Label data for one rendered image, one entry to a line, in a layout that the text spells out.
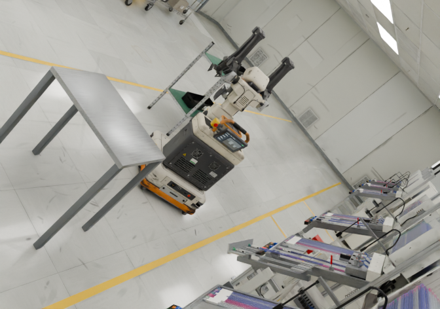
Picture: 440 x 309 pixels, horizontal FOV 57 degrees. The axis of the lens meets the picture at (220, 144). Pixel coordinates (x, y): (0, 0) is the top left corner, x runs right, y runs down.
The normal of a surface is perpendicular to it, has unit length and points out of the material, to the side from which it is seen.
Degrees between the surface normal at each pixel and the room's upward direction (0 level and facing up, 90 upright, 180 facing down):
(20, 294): 0
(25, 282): 0
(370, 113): 90
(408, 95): 90
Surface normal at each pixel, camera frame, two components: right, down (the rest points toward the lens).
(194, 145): 0.12, 0.56
